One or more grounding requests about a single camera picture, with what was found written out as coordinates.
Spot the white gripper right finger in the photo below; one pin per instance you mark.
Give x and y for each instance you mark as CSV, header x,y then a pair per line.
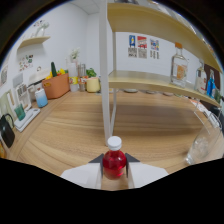
x,y
143,174

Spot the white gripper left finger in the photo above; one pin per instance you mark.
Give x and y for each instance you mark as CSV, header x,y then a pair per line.
x,y
83,175

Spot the small red syrup bottle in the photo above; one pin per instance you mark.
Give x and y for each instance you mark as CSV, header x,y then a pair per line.
x,y
114,163

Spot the clear bottle orange cap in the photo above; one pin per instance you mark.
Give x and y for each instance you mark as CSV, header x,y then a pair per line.
x,y
179,71

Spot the green cup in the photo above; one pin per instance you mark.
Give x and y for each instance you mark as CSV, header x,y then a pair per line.
x,y
20,112

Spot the white tray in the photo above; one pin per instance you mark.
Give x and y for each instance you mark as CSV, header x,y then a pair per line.
x,y
28,120

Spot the black kettle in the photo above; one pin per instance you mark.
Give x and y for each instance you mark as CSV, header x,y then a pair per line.
x,y
6,133

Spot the light blue cylinder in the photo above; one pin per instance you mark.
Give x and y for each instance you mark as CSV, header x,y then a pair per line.
x,y
41,98

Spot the pale yellow mug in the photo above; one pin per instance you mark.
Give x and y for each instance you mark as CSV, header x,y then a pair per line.
x,y
93,85

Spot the orange storage basket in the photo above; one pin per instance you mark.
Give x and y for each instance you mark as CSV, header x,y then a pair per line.
x,y
56,87

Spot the white canister yellow label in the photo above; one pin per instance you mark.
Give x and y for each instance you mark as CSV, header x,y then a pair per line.
x,y
72,75

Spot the green potted plant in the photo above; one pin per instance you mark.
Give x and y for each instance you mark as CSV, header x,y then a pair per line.
x,y
91,72

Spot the green toy cucumber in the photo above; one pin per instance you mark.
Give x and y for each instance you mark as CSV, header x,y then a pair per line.
x,y
53,69

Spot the blue liquid bottle silver cap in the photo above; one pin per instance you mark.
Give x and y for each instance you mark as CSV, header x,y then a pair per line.
x,y
211,87

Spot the white flowers in vase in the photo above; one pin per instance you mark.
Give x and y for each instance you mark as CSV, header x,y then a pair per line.
x,y
74,55

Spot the white frame wooden shelf rack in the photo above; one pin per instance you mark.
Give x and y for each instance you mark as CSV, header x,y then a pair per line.
x,y
146,81

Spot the multicolour wall poster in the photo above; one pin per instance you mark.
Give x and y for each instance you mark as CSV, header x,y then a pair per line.
x,y
154,49

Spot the wall photo collage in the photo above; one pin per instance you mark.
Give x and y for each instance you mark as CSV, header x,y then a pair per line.
x,y
26,62

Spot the red wall poster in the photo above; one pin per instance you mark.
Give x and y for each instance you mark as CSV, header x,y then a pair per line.
x,y
142,46

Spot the blue wall poster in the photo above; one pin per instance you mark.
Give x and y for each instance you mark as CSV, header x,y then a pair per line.
x,y
132,46

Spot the wooden wall shelf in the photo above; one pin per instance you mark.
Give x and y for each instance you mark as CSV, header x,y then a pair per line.
x,y
33,41

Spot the white figure on wall shelf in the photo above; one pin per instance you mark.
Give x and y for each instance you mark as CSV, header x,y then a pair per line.
x,y
41,30

